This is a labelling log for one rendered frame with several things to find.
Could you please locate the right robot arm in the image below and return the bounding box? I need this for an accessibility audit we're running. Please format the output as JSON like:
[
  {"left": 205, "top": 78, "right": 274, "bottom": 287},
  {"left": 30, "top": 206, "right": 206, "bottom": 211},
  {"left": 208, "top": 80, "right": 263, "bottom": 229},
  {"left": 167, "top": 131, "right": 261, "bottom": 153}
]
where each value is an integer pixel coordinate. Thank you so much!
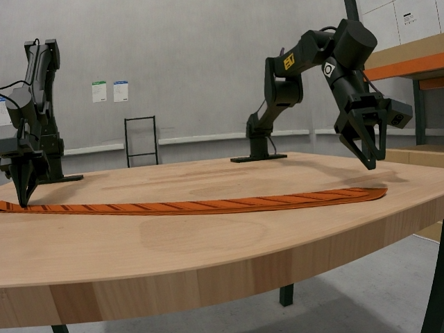
[{"left": 0, "top": 39, "right": 83, "bottom": 185}]

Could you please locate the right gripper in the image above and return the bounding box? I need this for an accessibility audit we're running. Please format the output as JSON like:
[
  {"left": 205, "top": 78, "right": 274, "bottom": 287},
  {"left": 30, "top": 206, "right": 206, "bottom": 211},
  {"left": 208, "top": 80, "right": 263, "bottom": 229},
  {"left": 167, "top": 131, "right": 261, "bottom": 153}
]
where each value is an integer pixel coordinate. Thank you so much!
[{"left": 0, "top": 123, "right": 50, "bottom": 207}]

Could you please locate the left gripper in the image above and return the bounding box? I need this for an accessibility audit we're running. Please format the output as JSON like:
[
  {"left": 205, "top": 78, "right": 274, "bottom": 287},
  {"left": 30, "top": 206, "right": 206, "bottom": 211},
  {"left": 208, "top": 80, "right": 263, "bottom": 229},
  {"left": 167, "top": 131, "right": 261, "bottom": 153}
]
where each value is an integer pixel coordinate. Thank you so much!
[{"left": 331, "top": 75, "right": 407, "bottom": 170}]

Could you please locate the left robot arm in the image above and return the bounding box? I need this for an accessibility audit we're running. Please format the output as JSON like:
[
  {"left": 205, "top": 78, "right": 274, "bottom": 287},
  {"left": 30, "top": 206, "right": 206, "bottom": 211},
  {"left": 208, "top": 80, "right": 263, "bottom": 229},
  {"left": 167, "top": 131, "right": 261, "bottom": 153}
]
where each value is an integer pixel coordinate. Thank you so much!
[{"left": 230, "top": 19, "right": 413, "bottom": 163}]

